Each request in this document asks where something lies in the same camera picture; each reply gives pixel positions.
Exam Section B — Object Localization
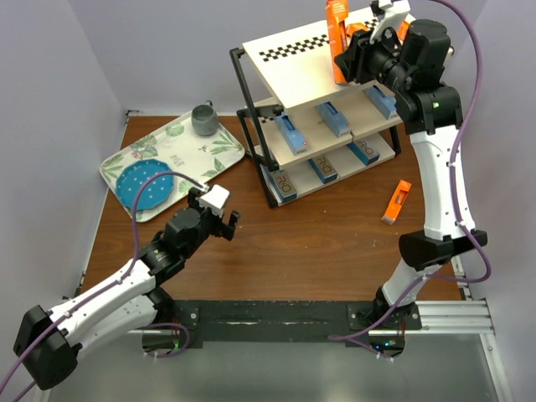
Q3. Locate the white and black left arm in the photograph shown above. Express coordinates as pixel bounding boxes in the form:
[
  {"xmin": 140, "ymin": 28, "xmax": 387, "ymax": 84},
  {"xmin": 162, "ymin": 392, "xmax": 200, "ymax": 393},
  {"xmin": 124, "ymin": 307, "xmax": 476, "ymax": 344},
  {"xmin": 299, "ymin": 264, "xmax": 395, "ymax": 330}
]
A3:
[{"xmin": 13, "ymin": 185, "xmax": 240, "ymax": 390}]

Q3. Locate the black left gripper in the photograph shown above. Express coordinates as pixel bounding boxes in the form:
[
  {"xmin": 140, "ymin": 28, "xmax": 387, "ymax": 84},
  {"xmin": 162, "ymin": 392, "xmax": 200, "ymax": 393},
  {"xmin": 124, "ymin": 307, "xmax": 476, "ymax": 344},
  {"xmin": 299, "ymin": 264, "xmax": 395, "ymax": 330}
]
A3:
[{"xmin": 182, "ymin": 188, "xmax": 239, "ymax": 259}]

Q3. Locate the aluminium frame rail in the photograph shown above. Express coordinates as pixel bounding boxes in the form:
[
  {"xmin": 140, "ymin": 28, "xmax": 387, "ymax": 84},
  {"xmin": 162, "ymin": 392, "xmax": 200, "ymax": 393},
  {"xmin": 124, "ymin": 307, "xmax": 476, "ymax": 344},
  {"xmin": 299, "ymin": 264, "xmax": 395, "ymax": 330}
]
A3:
[{"xmin": 54, "ymin": 292, "xmax": 495, "ymax": 336}]

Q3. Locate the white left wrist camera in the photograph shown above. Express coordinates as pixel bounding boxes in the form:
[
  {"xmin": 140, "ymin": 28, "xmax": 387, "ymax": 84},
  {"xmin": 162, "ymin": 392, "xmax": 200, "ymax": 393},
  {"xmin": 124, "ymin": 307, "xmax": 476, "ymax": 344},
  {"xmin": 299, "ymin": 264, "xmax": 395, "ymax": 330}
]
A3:
[{"xmin": 198, "ymin": 185, "xmax": 230, "ymax": 218}]

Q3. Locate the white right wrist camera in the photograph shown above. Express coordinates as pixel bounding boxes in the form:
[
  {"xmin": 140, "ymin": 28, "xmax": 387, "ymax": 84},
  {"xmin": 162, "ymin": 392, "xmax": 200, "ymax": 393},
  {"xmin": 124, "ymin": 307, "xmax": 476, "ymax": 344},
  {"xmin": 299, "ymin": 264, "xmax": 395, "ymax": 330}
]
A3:
[{"xmin": 369, "ymin": 0, "xmax": 410, "ymax": 44}]

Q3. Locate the grey ceramic cup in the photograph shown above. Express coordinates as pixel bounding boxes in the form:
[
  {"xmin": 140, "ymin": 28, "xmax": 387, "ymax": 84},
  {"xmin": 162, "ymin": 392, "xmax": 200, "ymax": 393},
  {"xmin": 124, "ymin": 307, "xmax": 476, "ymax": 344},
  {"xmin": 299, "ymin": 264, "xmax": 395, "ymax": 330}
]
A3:
[{"xmin": 191, "ymin": 100, "xmax": 219, "ymax": 137}]

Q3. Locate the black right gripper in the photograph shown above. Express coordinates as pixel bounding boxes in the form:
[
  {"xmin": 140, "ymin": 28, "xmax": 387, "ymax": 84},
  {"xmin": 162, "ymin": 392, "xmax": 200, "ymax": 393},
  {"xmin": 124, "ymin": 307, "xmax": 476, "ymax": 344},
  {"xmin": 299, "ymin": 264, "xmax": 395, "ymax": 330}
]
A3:
[{"xmin": 335, "ymin": 21, "xmax": 413, "ymax": 95}]

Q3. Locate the leaf-patterned white tray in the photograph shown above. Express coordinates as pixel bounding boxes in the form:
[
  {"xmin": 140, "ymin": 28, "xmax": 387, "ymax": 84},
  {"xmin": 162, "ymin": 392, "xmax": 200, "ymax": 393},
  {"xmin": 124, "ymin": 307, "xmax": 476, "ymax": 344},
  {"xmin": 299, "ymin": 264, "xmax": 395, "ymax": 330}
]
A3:
[{"xmin": 100, "ymin": 112, "xmax": 245, "ymax": 214}]

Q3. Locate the orange toothpaste box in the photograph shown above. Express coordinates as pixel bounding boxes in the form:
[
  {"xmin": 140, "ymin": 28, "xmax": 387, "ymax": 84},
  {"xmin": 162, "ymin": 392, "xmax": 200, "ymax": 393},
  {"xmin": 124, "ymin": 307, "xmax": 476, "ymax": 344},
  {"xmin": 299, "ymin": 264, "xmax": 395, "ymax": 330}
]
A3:
[
  {"xmin": 346, "ymin": 23, "xmax": 370, "ymax": 38},
  {"xmin": 382, "ymin": 180, "xmax": 412, "ymax": 224},
  {"xmin": 397, "ymin": 21, "xmax": 410, "ymax": 41},
  {"xmin": 325, "ymin": 0, "xmax": 349, "ymax": 85}
]

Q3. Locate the silver toothpaste box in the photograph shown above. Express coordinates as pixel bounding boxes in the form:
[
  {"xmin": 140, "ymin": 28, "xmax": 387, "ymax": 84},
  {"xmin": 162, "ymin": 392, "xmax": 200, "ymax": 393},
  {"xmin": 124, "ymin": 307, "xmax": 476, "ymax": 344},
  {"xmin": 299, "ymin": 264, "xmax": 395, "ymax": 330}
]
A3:
[
  {"xmin": 308, "ymin": 154, "xmax": 338, "ymax": 184},
  {"xmin": 347, "ymin": 139, "xmax": 380, "ymax": 166},
  {"xmin": 261, "ymin": 166, "xmax": 298, "ymax": 206}
]

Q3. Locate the three-tier cream shelf rack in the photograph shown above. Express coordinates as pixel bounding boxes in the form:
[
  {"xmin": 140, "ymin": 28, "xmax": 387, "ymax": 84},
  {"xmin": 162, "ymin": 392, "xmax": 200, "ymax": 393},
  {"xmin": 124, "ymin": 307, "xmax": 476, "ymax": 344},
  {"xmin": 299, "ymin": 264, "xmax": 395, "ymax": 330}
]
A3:
[{"xmin": 229, "ymin": 0, "xmax": 456, "ymax": 209}]

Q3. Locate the orange toothpaste box bottom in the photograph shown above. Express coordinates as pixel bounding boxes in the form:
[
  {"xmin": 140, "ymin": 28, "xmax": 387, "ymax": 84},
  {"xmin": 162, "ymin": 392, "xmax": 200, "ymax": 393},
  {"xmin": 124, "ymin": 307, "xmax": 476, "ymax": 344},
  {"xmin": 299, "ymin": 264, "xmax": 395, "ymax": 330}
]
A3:
[{"xmin": 346, "ymin": 23, "xmax": 370, "ymax": 38}]

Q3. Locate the teal dotted plate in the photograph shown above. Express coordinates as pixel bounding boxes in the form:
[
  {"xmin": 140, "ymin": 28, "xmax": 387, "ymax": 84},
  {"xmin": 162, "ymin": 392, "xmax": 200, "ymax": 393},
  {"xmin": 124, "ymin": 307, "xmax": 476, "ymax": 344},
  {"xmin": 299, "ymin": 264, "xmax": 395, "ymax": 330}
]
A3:
[{"xmin": 115, "ymin": 157, "xmax": 176, "ymax": 212}]

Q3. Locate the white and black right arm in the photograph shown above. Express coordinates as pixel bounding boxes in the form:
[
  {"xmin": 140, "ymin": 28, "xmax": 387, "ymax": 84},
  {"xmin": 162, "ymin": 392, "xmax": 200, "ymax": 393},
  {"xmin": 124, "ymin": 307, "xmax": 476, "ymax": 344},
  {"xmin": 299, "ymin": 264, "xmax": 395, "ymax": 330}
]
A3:
[{"xmin": 334, "ymin": 19, "xmax": 487, "ymax": 329}]

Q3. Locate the blue toothpaste box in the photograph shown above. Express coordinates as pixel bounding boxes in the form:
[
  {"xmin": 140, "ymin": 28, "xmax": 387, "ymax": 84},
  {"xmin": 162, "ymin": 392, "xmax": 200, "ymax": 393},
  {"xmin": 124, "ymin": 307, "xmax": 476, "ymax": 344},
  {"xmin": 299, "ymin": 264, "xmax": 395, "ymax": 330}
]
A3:
[
  {"xmin": 363, "ymin": 85, "xmax": 397, "ymax": 119},
  {"xmin": 316, "ymin": 101, "xmax": 352, "ymax": 137},
  {"xmin": 274, "ymin": 113, "xmax": 308, "ymax": 156}
]

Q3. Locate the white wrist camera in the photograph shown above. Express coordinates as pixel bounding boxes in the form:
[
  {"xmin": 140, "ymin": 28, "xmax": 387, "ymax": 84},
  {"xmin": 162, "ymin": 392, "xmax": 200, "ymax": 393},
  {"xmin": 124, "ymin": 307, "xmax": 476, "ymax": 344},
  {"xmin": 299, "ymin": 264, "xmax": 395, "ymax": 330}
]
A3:
[
  {"xmin": 369, "ymin": 0, "xmax": 410, "ymax": 44},
  {"xmin": 198, "ymin": 185, "xmax": 230, "ymax": 218}
]

